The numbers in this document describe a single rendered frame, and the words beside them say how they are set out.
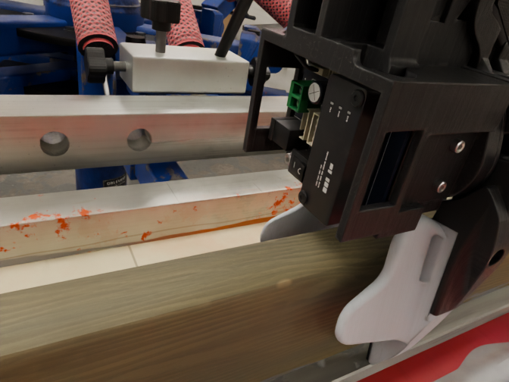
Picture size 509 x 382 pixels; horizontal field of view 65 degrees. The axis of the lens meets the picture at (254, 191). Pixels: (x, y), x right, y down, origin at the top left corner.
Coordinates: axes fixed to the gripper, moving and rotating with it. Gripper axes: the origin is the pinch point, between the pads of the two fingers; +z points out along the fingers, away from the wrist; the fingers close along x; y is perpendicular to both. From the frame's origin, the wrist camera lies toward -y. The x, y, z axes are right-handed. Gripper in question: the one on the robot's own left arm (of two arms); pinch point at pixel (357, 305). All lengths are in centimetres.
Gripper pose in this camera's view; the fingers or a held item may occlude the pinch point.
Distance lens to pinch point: 24.4
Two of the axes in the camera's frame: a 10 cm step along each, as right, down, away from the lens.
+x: 4.7, 5.0, -7.3
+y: -8.7, 1.1, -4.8
